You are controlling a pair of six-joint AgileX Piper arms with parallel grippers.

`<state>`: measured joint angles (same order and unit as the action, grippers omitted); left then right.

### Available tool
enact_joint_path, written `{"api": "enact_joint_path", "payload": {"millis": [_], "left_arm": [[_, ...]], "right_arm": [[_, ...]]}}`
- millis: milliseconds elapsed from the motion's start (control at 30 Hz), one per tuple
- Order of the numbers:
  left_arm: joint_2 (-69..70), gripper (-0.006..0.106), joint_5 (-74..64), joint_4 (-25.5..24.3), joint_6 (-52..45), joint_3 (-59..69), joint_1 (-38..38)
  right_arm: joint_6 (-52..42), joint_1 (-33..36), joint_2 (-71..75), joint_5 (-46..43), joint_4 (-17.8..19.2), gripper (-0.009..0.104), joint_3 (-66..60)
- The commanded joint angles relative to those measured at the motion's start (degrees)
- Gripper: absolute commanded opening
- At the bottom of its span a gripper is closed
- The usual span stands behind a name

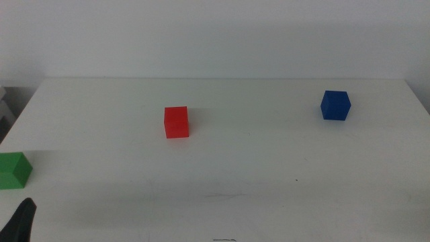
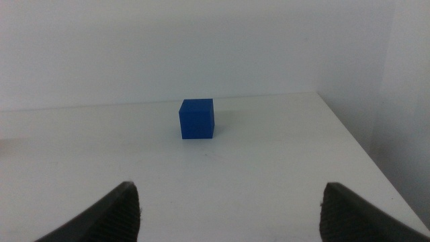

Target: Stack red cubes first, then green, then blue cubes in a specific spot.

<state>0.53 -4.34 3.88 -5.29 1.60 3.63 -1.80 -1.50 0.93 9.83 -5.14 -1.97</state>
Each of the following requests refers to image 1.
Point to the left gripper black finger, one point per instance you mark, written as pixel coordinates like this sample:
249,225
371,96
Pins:
18,223

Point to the blue cube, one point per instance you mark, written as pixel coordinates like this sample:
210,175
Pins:
335,106

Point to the red cube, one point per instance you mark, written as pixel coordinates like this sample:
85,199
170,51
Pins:
176,122

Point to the green cube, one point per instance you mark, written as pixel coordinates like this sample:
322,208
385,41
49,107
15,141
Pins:
11,171

